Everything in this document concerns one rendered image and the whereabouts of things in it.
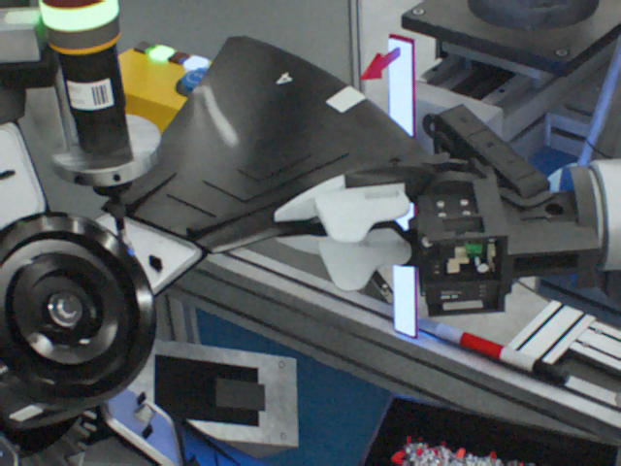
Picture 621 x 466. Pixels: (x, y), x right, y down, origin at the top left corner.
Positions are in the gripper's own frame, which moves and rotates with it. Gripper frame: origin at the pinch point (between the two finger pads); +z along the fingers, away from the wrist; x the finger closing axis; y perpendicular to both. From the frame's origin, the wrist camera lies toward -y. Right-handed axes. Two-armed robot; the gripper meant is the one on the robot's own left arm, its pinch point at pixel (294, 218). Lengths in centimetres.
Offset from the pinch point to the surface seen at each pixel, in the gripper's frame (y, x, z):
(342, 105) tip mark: -13.6, 0.4, -4.0
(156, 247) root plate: 3.4, -1.3, 9.3
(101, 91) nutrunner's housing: 4.0, -14.5, 10.5
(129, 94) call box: -37.9, 14.5, 17.3
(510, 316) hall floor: -115, 131, -38
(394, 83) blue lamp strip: -23.3, 5.4, -8.8
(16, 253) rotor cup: 12.0, -9.2, 15.7
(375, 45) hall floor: -246, 146, -18
